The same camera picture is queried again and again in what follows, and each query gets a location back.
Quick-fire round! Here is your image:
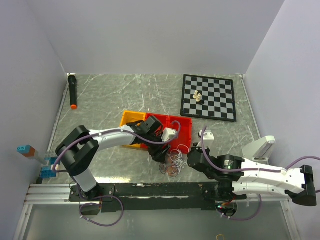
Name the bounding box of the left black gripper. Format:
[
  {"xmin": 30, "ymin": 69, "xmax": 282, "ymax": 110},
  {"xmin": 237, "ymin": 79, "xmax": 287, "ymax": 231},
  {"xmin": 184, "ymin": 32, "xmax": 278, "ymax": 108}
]
[{"xmin": 143, "ymin": 133, "xmax": 171, "ymax": 165}]

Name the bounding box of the white thin cable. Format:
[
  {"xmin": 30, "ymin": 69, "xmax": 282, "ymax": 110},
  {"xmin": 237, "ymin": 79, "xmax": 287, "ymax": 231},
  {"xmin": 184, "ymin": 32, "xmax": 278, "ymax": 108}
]
[{"xmin": 168, "ymin": 144, "xmax": 190, "ymax": 170}]

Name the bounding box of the orange thin cable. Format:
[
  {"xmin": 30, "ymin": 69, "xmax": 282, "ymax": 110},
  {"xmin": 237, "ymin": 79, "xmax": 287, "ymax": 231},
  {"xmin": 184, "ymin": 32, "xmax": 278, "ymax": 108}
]
[{"xmin": 164, "ymin": 166, "xmax": 183, "ymax": 179}]

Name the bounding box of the purple thin cable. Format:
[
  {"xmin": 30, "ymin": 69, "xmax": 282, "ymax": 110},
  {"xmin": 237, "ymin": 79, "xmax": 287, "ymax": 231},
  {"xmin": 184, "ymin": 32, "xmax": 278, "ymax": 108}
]
[{"xmin": 158, "ymin": 161, "xmax": 186, "ymax": 179}]

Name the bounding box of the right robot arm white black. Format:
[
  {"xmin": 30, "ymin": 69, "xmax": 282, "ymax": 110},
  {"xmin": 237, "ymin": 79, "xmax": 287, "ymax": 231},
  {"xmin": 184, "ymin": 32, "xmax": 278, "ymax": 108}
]
[{"xmin": 187, "ymin": 147, "xmax": 317, "ymax": 207}]

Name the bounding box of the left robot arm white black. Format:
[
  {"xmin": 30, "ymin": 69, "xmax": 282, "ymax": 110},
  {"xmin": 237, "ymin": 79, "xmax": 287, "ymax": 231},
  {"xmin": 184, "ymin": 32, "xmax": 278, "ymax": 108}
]
[{"xmin": 55, "ymin": 116, "xmax": 177, "ymax": 201}]

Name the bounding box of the red bin middle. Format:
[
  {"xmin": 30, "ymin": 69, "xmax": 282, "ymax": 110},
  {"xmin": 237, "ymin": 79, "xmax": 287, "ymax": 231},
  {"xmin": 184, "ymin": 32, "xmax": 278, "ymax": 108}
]
[{"xmin": 143, "ymin": 113, "xmax": 169, "ymax": 142}]

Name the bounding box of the red bin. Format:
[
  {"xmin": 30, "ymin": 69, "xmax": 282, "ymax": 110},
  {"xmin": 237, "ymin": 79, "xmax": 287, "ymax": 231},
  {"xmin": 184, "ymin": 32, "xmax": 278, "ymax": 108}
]
[
  {"xmin": 167, "ymin": 115, "xmax": 192, "ymax": 154},
  {"xmin": 143, "ymin": 113, "xmax": 169, "ymax": 142}
]

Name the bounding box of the yellow plastic bin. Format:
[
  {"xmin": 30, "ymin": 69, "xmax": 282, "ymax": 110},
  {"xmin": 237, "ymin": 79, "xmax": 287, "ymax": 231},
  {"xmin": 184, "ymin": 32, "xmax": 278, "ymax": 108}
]
[{"xmin": 119, "ymin": 110, "xmax": 147, "ymax": 149}]

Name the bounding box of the red bin right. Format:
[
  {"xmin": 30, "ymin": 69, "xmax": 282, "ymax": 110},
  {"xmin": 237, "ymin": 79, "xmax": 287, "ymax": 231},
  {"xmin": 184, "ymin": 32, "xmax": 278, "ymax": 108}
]
[{"xmin": 167, "ymin": 115, "xmax": 192, "ymax": 154}]

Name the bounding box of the white chess piece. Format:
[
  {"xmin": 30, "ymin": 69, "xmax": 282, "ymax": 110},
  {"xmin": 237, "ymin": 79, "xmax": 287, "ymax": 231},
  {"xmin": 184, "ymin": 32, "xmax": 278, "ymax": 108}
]
[
  {"xmin": 193, "ymin": 90, "xmax": 198, "ymax": 99},
  {"xmin": 196, "ymin": 93, "xmax": 202, "ymax": 102}
]

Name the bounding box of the white stand device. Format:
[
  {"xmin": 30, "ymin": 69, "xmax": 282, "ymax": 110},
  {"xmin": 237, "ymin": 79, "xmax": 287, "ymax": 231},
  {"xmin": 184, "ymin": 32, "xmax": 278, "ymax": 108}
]
[{"xmin": 242, "ymin": 135, "xmax": 276, "ymax": 165}]

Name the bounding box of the black white chessboard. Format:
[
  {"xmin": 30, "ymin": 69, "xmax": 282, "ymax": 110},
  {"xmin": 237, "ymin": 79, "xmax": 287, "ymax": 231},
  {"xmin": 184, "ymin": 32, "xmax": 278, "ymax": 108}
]
[{"xmin": 180, "ymin": 74, "xmax": 237, "ymax": 122}]

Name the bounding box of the black marker orange cap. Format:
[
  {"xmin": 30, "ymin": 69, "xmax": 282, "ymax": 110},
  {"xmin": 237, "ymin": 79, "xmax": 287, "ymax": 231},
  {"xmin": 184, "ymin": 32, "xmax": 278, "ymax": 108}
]
[{"xmin": 68, "ymin": 75, "xmax": 78, "ymax": 110}]

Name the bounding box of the blue lego block stack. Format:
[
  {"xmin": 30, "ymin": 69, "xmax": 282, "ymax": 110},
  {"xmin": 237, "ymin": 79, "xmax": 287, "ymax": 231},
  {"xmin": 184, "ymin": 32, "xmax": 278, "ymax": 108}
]
[{"xmin": 39, "ymin": 152, "xmax": 59, "ymax": 179}]

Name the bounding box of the blue orange toy block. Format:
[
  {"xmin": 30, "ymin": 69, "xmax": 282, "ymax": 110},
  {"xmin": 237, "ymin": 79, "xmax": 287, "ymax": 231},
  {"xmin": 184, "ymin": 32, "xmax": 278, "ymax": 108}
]
[{"xmin": 16, "ymin": 145, "xmax": 47, "ymax": 165}]

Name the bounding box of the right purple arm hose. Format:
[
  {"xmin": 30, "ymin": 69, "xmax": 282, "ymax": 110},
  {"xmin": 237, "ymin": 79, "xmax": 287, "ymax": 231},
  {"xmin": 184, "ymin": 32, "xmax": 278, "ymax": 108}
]
[{"xmin": 200, "ymin": 125, "xmax": 320, "ymax": 222}]

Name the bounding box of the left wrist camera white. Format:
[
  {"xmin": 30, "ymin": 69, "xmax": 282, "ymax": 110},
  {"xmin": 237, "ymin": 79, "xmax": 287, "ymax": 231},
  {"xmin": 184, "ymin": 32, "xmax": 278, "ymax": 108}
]
[{"xmin": 161, "ymin": 127, "xmax": 178, "ymax": 142}]

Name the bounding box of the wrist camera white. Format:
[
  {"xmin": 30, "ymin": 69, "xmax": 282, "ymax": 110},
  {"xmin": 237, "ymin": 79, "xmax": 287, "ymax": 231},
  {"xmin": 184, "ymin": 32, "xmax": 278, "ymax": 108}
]
[
  {"xmin": 196, "ymin": 130, "xmax": 215, "ymax": 148},
  {"xmin": 161, "ymin": 127, "xmax": 178, "ymax": 142}
]

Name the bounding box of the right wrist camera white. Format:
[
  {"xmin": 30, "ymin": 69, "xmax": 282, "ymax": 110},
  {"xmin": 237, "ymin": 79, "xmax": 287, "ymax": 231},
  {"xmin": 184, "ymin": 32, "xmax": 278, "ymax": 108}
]
[{"xmin": 196, "ymin": 130, "xmax": 215, "ymax": 148}]

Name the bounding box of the aluminium rail frame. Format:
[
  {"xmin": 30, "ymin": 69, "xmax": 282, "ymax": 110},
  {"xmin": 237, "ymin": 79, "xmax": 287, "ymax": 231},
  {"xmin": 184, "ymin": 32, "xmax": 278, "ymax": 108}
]
[{"xmin": 14, "ymin": 182, "xmax": 301, "ymax": 240}]

